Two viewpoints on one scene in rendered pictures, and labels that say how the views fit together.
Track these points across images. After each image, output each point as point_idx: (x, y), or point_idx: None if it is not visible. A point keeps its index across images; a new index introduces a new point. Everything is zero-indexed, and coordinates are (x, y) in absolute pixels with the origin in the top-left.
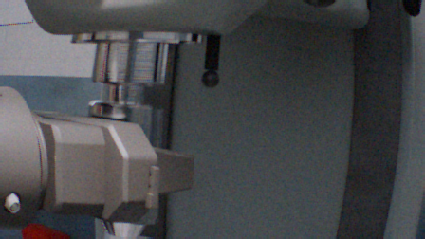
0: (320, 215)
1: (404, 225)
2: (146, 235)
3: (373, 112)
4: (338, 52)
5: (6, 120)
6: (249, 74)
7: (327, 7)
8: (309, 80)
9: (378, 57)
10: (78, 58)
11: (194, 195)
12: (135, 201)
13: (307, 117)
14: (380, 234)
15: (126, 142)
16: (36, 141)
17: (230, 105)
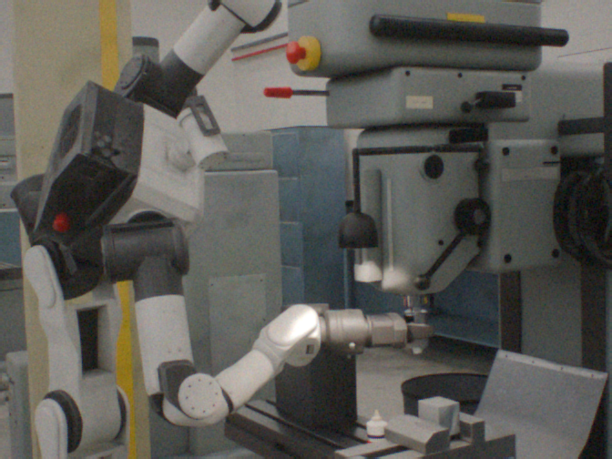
0: (574, 346)
1: None
2: (513, 351)
3: (589, 300)
4: (574, 271)
5: (350, 321)
6: (543, 283)
7: (492, 271)
8: (564, 285)
9: (591, 272)
10: None
11: (529, 332)
12: (398, 341)
13: (564, 300)
14: (602, 362)
15: (396, 325)
16: (363, 327)
17: (537, 296)
